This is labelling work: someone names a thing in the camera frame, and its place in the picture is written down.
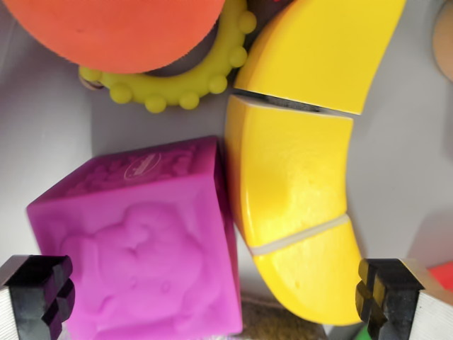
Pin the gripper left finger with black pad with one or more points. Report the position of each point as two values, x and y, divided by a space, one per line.
32 301

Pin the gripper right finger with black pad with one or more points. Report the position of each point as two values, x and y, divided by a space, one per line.
400 304

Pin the grey plastic bin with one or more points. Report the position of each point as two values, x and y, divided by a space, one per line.
46 124

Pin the red embossed rubber cube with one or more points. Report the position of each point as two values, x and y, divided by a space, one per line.
444 278

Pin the silver embossed rectangular block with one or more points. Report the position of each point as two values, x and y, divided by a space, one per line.
279 318

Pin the magenta embossed rubber cube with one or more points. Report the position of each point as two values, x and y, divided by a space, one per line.
141 248

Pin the yellow wooden sliced banana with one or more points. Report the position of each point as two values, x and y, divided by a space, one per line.
293 170

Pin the natural wooden cylinder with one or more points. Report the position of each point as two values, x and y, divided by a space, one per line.
445 39

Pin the orange foam ball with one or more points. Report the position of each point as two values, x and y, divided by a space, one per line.
117 32

